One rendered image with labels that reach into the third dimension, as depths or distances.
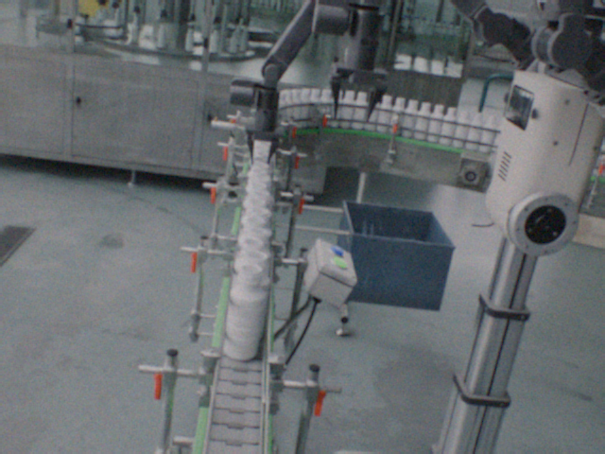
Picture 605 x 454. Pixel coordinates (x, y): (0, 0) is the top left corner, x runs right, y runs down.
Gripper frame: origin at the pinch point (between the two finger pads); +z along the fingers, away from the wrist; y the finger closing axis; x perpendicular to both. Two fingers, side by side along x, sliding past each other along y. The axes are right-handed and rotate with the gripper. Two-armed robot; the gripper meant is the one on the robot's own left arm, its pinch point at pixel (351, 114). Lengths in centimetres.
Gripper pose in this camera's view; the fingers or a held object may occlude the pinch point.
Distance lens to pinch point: 135.1
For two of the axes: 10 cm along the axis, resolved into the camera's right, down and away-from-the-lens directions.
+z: -1.4, 9.3, 3.4
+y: 9.9, 1.2, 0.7
